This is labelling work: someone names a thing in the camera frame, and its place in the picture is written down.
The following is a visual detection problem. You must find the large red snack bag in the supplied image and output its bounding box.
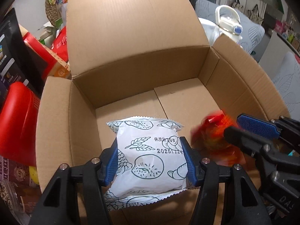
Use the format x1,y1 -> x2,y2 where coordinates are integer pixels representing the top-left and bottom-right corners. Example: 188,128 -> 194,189
190,110 -> 246,167

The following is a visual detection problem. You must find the white bread packet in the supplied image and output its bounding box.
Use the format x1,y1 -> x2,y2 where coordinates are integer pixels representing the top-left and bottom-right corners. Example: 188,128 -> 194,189
104,116 -> 190,211

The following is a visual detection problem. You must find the near grey covered chair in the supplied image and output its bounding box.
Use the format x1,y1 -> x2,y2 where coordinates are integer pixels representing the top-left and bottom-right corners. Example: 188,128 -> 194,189
273,52 -> 300,120

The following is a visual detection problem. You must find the grey covered chair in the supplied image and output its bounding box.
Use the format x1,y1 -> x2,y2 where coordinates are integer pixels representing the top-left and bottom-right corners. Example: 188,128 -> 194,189
195,0 -> 265,53
273,52 -> 300,120

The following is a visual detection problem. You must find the yellow green fruit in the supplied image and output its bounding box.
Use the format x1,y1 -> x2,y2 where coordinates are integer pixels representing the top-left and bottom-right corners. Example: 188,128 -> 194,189
28,166 -> 39,185

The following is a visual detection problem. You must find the far grey covered chair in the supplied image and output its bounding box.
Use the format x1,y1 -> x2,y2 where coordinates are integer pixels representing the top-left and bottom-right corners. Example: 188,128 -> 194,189
195,0 -> 265,53

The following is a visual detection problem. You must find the red canister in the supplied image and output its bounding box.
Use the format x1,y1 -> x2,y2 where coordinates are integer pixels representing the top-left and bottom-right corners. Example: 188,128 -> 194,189
1,82 -> 40,167

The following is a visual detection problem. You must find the white thermos pot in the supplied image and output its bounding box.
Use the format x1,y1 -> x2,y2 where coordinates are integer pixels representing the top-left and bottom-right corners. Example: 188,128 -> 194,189
215,5 -> 243,43

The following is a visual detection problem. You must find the open cardboard box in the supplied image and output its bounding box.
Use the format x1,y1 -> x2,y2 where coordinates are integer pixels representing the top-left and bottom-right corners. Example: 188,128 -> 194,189
36,0 -> 288,224

